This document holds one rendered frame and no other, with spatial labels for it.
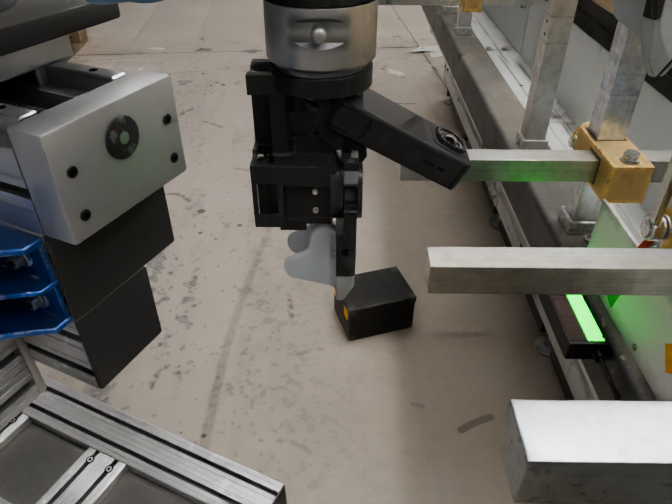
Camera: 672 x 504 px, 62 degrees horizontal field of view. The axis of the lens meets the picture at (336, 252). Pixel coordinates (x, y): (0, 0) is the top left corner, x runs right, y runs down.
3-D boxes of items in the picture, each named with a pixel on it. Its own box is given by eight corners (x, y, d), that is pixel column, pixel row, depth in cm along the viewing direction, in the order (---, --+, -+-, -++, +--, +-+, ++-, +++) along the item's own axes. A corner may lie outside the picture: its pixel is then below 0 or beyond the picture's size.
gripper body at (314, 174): (267, 187, 49) (255, 46, 42) (365, 188, 49) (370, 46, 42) (255, 237, 43) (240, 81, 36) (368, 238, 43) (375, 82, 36)
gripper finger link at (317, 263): (288, 296, 52) (282, 210, 46) (353, 296, 52) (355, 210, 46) (285, 319, 49) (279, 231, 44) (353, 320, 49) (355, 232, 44)
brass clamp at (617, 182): (596, 203, 68) (608, 166, 66) (561, 153, 79) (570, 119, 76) (647, 204, 68) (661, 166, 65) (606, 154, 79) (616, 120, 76)
